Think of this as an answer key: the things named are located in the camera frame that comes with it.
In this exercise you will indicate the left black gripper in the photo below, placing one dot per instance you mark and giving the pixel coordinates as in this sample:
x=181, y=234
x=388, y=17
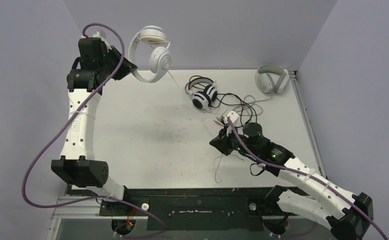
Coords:
x=125, y=68

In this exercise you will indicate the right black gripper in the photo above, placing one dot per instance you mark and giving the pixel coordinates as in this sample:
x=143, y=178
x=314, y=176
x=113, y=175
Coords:
x=226, y=141

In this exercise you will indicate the white wired headphones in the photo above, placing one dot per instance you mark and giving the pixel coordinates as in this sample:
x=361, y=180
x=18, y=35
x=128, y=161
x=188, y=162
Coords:
x=170, y=134

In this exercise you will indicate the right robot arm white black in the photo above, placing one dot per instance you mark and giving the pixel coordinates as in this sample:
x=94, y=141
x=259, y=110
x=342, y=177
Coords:
x=347, y=215

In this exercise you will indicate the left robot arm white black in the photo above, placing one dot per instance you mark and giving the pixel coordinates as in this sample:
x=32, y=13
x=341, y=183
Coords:
x=77, y=165

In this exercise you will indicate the black and white headphones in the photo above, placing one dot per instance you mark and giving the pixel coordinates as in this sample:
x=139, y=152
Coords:
x=204, y=95

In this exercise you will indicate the grey white over-ear headphones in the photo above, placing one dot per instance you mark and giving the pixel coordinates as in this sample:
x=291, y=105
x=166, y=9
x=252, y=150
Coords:
x=270, y=80

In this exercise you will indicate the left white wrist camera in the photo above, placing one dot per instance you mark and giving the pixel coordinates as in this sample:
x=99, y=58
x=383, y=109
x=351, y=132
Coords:
x=98, y=34

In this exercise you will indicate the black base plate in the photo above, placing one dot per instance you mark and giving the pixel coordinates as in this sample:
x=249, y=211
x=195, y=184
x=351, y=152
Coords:
x=197, y=209

